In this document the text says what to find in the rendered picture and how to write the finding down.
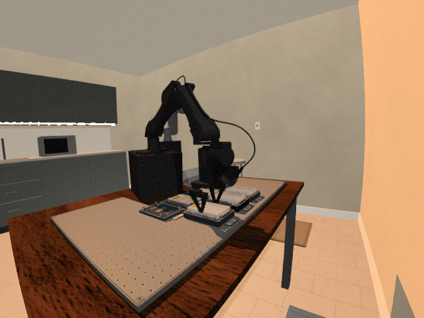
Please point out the beige flat base plate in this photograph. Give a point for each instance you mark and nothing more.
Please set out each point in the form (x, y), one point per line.
(140, 256)

